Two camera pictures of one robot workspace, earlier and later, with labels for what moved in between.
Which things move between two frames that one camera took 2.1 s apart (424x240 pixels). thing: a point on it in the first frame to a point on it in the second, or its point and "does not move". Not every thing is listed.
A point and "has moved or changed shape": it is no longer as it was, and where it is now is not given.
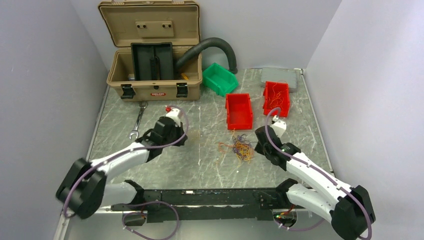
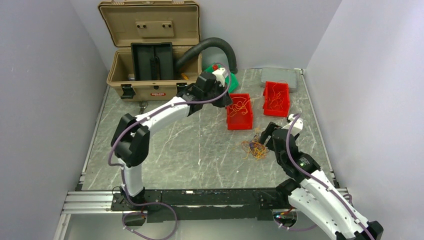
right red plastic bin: x=277 y=95 does not move
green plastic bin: x=220 y=79 does not move
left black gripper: x=180 y=130 to x=225 y=100
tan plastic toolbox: x=176 y=22 does not move
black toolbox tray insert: x=152 y=61 does not move
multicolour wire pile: x=242 y=147 has moved or changed shape
